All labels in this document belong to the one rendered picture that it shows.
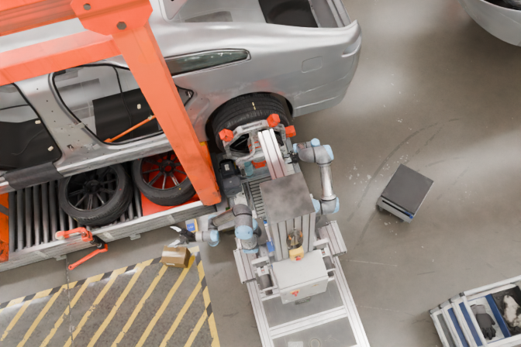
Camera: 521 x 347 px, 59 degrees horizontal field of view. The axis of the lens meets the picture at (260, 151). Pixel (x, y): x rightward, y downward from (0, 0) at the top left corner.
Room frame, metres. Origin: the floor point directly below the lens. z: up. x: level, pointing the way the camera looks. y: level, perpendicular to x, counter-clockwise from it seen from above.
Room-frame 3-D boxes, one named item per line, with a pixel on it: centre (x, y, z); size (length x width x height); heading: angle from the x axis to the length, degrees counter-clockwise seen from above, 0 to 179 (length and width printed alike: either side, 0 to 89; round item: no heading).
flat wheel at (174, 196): (2.03, 0.90, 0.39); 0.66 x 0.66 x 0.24
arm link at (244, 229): (1.00, 0.20, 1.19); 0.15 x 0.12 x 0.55; 172
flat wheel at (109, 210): (1.95, 1.62, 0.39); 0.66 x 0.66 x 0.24
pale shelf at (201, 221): (1.41, 0.56, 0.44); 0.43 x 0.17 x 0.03; 96
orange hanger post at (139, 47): (1.63, 0.51, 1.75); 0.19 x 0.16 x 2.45; 96
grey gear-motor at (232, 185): (1.93, 0.34, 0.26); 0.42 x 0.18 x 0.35; 6
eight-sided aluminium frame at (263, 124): (1.93, 0.03, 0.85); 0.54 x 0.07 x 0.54; 96
